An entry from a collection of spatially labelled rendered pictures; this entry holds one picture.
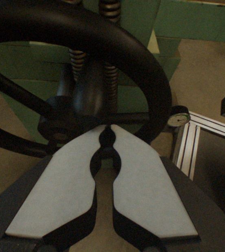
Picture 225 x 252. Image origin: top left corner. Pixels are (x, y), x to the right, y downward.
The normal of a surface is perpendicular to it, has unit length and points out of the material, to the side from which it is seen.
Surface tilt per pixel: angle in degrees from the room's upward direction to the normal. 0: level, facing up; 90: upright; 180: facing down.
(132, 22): 90
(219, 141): 0
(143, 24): 90
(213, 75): 0
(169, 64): 90
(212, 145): 0
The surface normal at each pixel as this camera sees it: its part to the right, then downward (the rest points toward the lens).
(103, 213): 0.09, -0.51
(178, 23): 0.00, 0.85
